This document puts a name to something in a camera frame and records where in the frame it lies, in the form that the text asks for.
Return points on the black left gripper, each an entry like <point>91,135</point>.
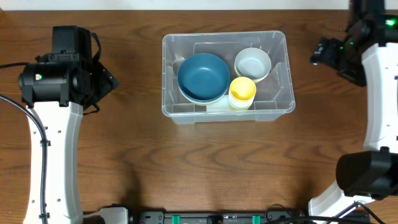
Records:
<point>104,80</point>

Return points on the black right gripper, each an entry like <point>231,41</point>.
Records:
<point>321,51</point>

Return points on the grey bowl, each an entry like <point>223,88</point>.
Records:
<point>252,55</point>

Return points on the white bowl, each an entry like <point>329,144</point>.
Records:
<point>257,80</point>

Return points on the beige bowl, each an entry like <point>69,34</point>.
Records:
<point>201,102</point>

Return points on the dark blue plate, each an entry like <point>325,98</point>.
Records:
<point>203,68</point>
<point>203,94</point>

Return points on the yellow cup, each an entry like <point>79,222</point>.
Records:
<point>242,89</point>
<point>233,108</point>

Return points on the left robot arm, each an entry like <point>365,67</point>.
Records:
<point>54,133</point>

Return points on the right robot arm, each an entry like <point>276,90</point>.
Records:
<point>366,57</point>

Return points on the clear plastic storage bin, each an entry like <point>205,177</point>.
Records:
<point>274,95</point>

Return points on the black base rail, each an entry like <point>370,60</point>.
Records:
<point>274,214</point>

